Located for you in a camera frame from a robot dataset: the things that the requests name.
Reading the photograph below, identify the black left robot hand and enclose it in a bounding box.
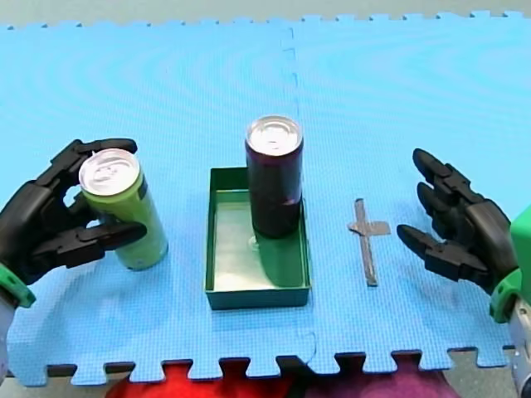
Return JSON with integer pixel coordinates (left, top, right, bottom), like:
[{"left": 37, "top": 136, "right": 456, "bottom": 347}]
[{"left": 0, "top": 138, "right": 149, "bottom": 287}]

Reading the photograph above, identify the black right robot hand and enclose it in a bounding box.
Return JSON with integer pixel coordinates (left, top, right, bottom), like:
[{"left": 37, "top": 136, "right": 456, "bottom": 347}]
[{"left": 396, "top": 148, "right": 520, "bottom": 296}]

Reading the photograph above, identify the green drink can dark band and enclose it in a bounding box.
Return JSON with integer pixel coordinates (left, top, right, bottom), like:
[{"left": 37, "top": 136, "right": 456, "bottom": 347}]
[{"left": 78, "top": 148, "right": 169, "bottom": 273}]

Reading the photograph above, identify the dark purple drink can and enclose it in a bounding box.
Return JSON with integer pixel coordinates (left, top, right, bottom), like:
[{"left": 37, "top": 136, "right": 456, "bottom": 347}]
[{"left": 244, "top": 114, "right": 305, "bottom": 240}]

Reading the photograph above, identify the shallow green tray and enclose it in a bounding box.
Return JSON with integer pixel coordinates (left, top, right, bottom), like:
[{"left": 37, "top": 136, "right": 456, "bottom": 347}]
[{"left": 203, "top": 167, "right": 313, "bottom": 311}]

